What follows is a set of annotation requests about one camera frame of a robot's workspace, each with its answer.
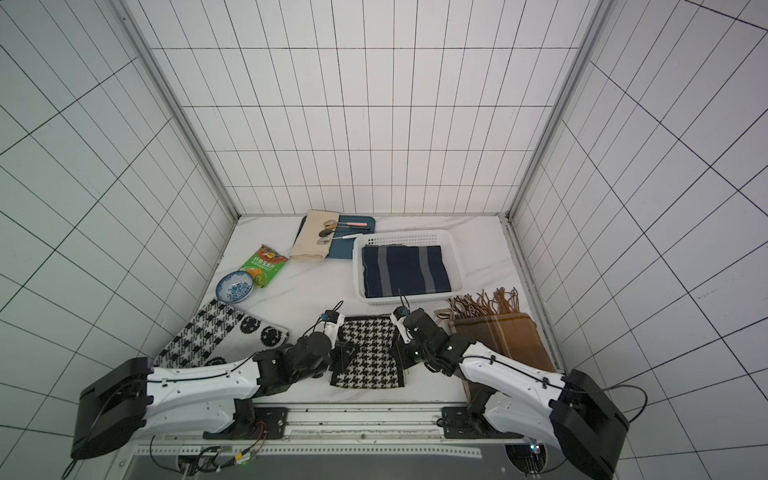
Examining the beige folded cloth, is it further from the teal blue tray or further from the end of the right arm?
the end of the right arm

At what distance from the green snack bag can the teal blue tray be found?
0.09 metres

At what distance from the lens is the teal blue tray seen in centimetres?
109

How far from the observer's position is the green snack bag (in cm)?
102

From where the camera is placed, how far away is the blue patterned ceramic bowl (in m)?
0.97
